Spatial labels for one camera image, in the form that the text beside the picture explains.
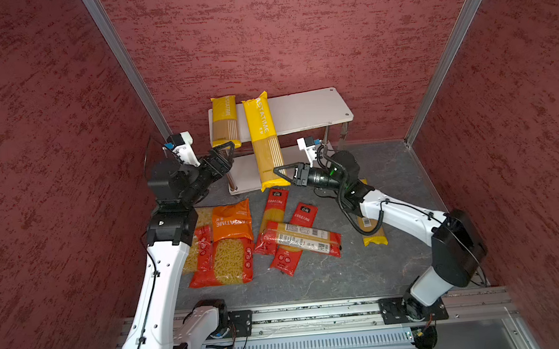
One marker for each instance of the red spaghetti bag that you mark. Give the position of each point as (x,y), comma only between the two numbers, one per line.
(274,211)
(288,256)

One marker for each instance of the red macaroni bag small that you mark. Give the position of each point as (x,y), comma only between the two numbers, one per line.
(196,249)

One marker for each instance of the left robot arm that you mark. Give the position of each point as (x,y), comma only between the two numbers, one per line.
(169,236)

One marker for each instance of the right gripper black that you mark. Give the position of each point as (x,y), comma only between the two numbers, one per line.
(299,173)

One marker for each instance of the red spaghetti bag right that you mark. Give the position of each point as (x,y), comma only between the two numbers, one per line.
(288,256)

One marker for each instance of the corner aluminium post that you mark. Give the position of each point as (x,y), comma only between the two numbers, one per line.
(100,17)
(457,36)

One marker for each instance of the red spaghetti bag left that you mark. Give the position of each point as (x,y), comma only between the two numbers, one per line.
(274,211)

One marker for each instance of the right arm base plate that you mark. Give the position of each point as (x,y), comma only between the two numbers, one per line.
(398,310)

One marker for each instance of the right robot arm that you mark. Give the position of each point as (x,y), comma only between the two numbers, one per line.
(457,248)

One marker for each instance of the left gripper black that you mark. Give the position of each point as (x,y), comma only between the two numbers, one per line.
(219,160)

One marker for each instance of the white two-tier shelf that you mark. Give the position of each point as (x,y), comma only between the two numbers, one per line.
(291,114)

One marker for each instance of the clear labelled spaghetti bag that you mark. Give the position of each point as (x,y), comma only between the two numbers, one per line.
(311,239)

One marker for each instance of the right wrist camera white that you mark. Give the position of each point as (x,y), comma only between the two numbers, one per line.
(309,145)

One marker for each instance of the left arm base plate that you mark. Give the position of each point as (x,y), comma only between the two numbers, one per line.
(239,324)

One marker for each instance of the right corner aluminium post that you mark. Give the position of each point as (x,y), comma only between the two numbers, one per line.
(457,36)

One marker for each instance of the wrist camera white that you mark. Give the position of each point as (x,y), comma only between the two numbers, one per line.
(309,145)
(180,146)

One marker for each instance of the red macaroni bag large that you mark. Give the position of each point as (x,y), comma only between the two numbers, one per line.
(226,262)

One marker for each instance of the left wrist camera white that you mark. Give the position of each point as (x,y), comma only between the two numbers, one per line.
(180,146)

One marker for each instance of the left corner aluminium post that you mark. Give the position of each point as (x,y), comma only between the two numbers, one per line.
(100,17)

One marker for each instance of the aluminium rail front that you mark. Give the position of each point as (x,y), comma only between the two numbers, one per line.
(363,314)

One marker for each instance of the orange pastatime macaroni bag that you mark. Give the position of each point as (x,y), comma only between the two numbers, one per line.
(227,222)

